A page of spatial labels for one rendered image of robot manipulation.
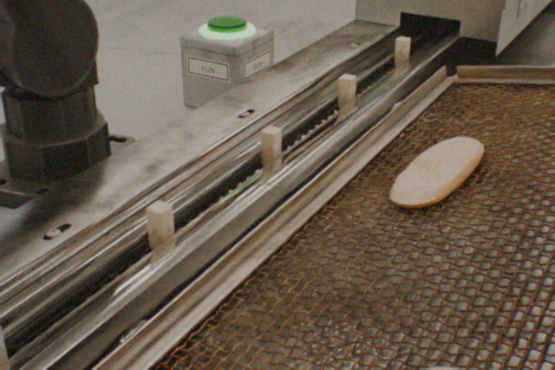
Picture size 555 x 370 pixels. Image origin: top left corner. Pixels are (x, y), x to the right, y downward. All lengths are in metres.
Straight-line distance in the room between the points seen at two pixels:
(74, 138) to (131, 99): 0.21
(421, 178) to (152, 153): 0.22
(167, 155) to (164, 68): 0.32
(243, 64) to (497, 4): 0.30
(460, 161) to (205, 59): 0.34
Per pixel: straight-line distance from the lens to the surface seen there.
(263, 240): 0.40
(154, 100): 0.78
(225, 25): 0.72
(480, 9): 0.85
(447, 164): 0.45
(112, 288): 0.44
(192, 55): 0.73
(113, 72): 0.87
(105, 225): 0.49
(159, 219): 0.47
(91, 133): 0.59
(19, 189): 0.60
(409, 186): 0.43
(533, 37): 1.04
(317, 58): 0.77
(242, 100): 0.66
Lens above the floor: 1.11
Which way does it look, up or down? 27 degrees down
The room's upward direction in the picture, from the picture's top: straight up
